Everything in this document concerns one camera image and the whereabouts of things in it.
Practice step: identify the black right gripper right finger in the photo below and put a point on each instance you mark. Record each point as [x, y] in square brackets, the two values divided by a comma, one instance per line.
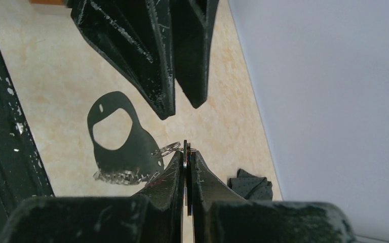
[221, 215]

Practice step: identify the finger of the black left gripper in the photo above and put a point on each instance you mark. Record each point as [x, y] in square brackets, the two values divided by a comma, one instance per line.
[135, 37]
[192, 31]

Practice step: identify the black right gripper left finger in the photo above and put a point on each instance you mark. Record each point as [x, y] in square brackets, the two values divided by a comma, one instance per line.
[153, 214]

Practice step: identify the silver keys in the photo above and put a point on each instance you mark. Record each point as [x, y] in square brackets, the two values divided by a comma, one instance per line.
[189, 160]

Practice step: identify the folded dark grey cloth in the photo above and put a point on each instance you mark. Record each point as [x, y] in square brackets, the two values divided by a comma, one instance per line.
[251, 187]

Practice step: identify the orange compartment tray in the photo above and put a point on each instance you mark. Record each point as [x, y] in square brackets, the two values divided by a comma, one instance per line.
[47, 2]

